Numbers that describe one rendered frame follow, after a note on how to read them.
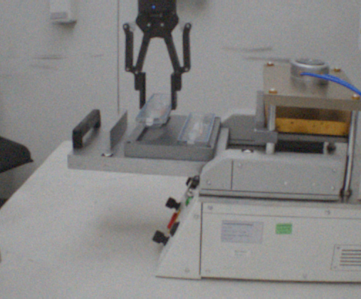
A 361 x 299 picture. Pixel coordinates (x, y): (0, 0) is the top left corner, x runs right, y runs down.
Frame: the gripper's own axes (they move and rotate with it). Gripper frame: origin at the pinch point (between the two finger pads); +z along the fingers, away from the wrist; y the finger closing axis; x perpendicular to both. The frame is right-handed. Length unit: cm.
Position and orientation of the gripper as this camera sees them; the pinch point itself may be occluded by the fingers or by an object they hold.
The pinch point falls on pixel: (158, 92)
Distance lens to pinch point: 112.1
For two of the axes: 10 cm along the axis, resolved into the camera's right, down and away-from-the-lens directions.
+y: -9.9, -0.3, 1.2
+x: -1.2, 3.3, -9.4
